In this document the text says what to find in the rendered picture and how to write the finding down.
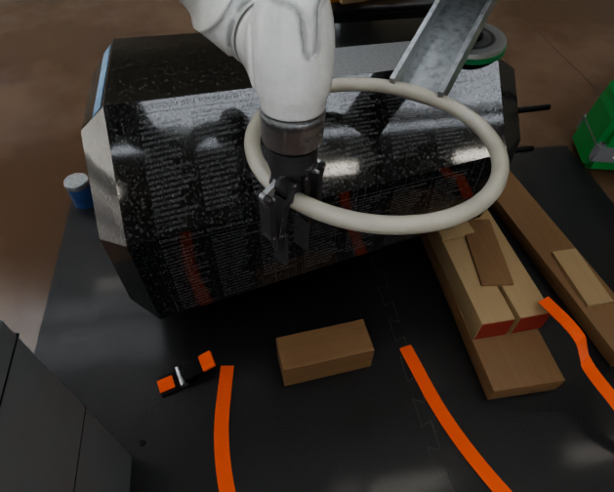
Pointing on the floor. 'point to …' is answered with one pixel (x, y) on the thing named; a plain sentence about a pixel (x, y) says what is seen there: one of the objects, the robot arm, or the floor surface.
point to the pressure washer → (610, 126)
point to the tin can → (79, 190)
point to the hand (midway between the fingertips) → (291, 239)
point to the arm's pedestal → (38, 428)
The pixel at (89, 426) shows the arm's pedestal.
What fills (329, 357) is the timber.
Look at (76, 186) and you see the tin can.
